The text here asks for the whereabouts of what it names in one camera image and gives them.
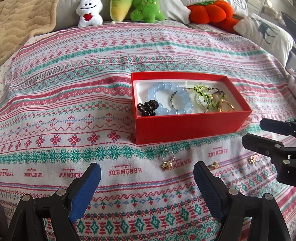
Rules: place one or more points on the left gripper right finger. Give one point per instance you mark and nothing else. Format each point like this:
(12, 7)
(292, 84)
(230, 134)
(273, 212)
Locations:
(231, 207)

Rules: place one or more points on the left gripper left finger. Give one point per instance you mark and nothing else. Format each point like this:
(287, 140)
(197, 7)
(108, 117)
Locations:
(64, 207)

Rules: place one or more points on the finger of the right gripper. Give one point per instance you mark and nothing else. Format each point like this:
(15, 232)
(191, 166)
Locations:
(285, 128)
(268, 147)

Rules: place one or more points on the small gold pearl earring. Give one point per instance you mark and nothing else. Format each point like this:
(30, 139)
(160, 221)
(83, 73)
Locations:
(214, 165)

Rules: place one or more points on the gold ring green stone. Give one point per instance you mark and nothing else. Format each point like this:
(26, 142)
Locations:
(224, 106)

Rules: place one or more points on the gold dice charm hoop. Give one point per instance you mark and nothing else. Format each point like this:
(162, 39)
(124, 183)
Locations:
(168, 158)

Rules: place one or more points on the red jewelry box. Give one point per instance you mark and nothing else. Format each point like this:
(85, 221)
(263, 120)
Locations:
(187, 106)

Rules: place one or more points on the gold knot earring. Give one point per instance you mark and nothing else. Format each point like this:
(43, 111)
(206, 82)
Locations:
(254, 159)

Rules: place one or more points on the white deer pillow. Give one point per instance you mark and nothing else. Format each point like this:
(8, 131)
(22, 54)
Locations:
(266, 35)

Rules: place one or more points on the black chair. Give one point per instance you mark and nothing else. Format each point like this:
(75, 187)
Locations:
(290, 24)

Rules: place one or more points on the patterned handmade bedspread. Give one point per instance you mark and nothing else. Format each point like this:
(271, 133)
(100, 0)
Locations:
(66, 101)

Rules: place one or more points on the orange pumpkin plush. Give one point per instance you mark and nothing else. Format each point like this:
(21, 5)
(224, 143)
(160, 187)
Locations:
(219, 14)

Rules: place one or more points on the grey white pillow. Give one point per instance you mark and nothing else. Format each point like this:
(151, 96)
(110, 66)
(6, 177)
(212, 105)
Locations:
(178, 11)

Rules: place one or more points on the green tree plush toy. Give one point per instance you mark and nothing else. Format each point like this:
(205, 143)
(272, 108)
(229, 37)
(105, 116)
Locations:
(148, 11)

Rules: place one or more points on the beige quilted blanket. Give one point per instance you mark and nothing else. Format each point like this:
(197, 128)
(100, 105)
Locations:
(21, 20)

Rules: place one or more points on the white plush toy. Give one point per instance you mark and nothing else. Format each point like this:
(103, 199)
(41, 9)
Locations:
(89, 13)

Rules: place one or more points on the yellow green plush toy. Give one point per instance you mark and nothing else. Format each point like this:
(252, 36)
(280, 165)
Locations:
(119, 9)

